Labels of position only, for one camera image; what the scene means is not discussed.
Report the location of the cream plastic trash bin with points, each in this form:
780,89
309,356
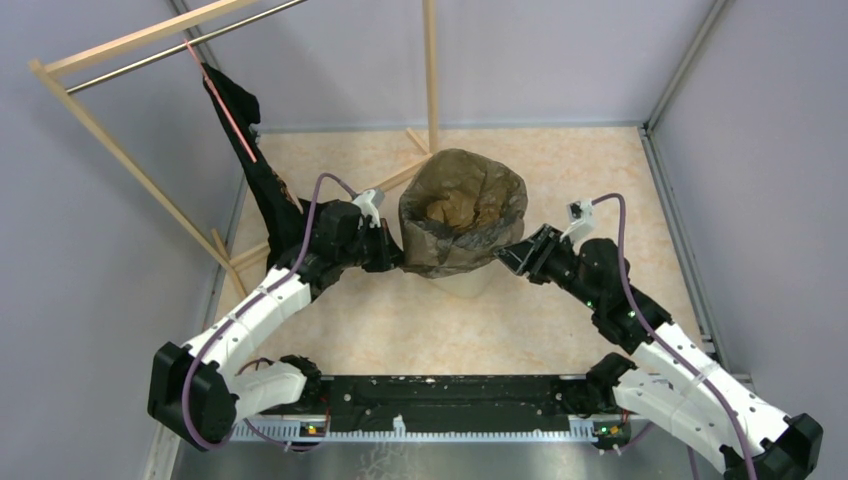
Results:
466,285

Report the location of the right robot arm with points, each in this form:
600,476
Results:
663,375

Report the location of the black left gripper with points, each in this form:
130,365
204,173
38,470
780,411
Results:
389,254

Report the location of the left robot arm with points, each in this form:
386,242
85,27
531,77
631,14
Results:
199,391

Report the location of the black hanging t-shirt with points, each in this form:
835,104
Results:
283,214

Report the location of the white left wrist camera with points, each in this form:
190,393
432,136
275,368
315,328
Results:
368,203

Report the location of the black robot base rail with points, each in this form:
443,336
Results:
443,404

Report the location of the dark translucent trash bag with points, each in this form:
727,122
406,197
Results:
457,210

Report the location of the pink clothes hanger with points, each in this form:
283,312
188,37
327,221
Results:
220,102

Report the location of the metal clothes rail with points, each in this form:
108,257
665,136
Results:
202,39

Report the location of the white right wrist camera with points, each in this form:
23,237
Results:
581,220

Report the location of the wooden clothes rack frame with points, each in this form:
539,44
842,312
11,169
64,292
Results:
111,194

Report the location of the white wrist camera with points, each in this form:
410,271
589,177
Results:
368,203
581,220

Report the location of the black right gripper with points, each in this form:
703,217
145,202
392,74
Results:
546,241

